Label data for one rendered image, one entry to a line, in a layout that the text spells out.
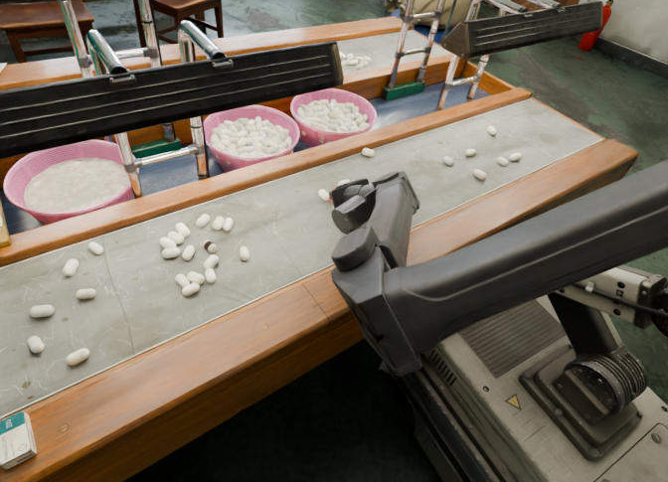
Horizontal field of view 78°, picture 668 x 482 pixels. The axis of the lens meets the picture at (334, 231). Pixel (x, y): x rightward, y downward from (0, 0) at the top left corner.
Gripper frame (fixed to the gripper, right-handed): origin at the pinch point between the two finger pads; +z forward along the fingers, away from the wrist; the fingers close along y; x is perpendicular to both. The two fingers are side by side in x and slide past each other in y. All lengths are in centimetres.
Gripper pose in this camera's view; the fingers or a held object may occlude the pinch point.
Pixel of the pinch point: (331, 199)
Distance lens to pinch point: 98.8
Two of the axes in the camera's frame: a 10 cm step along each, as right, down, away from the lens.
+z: -5.3, -0.6, 8.5
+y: -8.1, 3.4, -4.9
